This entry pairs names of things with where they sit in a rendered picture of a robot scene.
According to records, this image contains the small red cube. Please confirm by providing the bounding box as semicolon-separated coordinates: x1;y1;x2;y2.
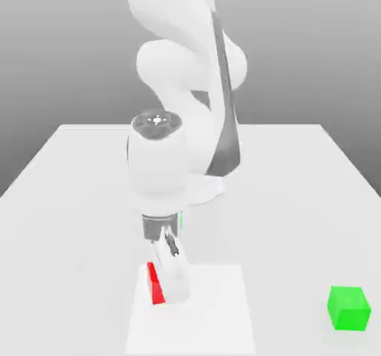
147;261;167;305

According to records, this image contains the small green cube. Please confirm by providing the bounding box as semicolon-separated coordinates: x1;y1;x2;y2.
326;285;372;332

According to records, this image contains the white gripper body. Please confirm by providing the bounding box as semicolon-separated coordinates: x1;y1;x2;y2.
152;239;191;305

